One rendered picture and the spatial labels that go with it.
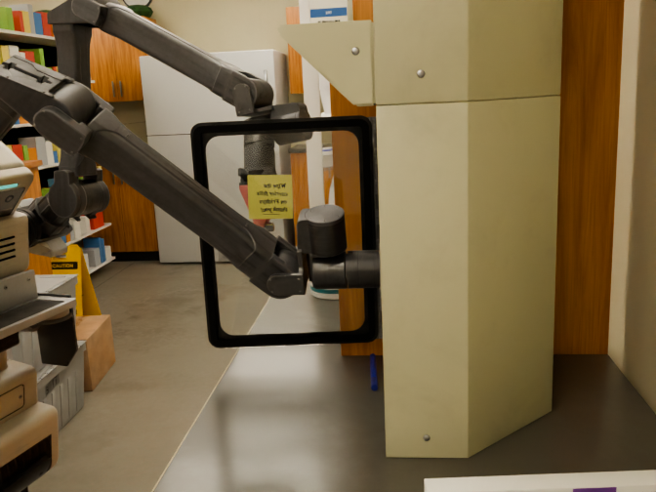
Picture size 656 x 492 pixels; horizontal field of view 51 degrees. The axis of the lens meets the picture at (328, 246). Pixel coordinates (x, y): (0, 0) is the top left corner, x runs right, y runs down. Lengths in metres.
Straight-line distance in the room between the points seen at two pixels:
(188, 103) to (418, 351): 5.19
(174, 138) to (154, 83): 0.48
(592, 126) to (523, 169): 0.33
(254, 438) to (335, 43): 0.57
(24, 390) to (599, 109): 1.25
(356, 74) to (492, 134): 0.19
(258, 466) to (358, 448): 0.14
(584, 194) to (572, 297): 0.19
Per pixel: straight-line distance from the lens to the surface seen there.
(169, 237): 6.18
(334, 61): 0.85
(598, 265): 1.31
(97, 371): 3.80
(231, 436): 1.05
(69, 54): 1.52
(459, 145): 0.85
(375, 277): 1.00
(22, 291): 1.51
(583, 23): 1.26
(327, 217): 0.97
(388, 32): 0.85
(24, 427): 1.56
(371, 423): 1.06
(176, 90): 6.01
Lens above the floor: 1.43
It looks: 13 degrees down
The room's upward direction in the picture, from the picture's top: 3 degrees counter-clockwise
